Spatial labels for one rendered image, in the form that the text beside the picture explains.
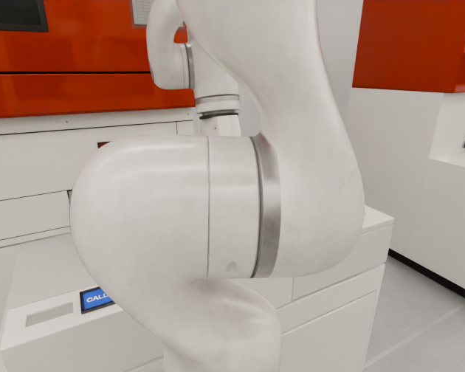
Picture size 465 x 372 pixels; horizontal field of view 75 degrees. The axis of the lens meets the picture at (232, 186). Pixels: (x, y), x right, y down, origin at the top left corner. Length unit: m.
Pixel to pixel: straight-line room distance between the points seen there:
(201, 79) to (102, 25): 0.53
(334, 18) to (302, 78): 3.43
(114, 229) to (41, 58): 0.85
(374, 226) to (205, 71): 0.59
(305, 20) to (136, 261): 0.19
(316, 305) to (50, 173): 0.89
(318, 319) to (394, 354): 1.06
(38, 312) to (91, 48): 0.71
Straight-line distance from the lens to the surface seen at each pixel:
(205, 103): 0.56
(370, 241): 0.91
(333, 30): 3.61
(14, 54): 1.04
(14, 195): 1.15
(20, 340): 0.61
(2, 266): 1.26
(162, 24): 0.52
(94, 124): 1.09
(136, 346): 0.66
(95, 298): 0.63
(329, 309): 0.93
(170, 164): 0.21
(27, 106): 1.04
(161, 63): 0.54
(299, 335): 0.90
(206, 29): 0.21
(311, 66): 0.20
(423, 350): 2.03
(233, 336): 0.29
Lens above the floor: 1.34
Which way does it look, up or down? 21 degrees down
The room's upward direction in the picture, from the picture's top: straight up
